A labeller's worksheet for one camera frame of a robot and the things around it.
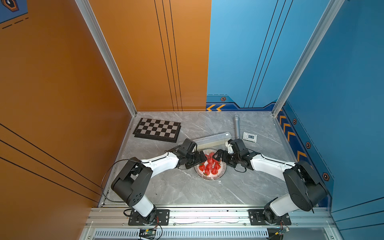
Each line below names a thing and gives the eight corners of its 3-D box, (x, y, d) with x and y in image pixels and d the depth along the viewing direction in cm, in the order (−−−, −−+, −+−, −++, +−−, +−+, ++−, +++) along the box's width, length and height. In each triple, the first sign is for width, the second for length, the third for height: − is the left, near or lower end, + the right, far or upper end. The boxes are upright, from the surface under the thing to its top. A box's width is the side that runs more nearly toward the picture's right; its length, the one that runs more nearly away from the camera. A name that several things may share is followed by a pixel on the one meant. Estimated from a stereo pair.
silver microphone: (235, 139, 106) (236, 135, 103) (233, 117, 119) (234, 114, 117) (239, 139, 106) (240, 136, 103) (238, 118, 119) (239, 114, 116)
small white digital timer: (242, 140, 106) (243, 138, 104) (243, 133, 109) (243, 131, 108) (255, 143, 104) (256, 141, 102) (256, 136, 108) (256, 134, 106)
